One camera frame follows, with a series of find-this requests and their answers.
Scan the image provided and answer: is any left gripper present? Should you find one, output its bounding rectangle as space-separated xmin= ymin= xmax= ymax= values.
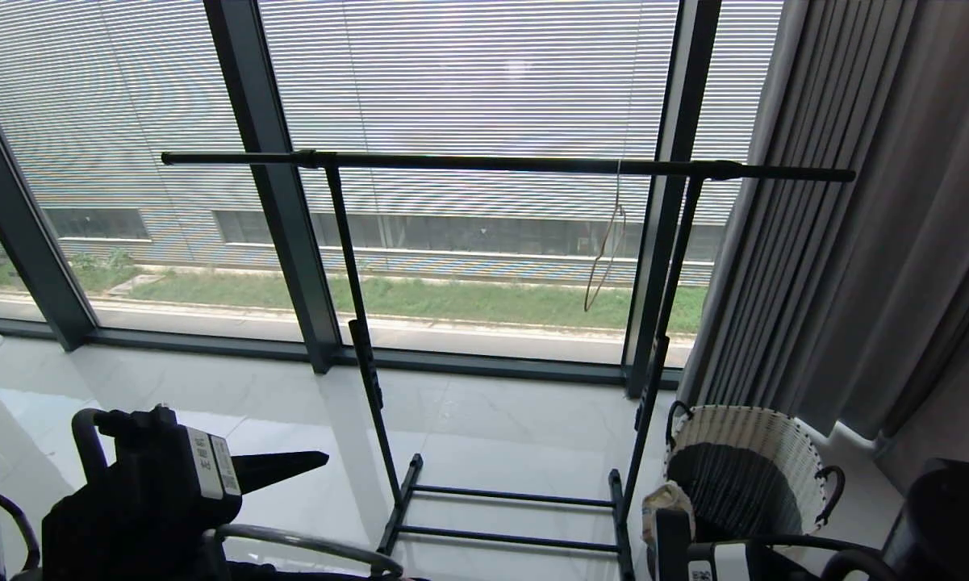
xmin=42 ymin=468 xmax=243 ymax=581

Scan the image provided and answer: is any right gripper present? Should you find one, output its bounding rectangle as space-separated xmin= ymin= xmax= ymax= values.
xmin=654 ymin=508 xmax=693 ymax=581

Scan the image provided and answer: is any white laundry basket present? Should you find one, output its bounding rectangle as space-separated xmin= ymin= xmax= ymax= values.
xmin=663 ymin=399 xmax=846 ymax=559

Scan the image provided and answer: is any pink clothes hanger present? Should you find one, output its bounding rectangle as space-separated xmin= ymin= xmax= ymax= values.
xmin=583 ymin=160 xmax=629 ymax=314

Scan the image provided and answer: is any black clothes rack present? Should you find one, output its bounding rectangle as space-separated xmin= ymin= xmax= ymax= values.
xmin=161 ymin=149 xmax=856 ymax=581

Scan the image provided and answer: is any cream printed garment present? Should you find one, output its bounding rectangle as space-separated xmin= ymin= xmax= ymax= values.
xmin=641 ymin=482 xmax=696 ymax=550

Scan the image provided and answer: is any window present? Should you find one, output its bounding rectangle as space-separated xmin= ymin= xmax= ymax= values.
xmin=0 ymin=0 xmax=785 ymax=396

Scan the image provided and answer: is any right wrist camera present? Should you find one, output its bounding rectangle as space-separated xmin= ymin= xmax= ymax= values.
xmin=686 ymin=539 xmax=767 ymax=581

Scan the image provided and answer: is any black cable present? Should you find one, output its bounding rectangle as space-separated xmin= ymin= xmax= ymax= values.
xmin=0 ymin=494 xmax=43 ymax=574
xmin=738 ymin=534 xmax=898 ymax=581
xmin=71 ymin=408 xmax=132 ymax=485
xmin=208 ymin=523 xmax=406 ymax=579

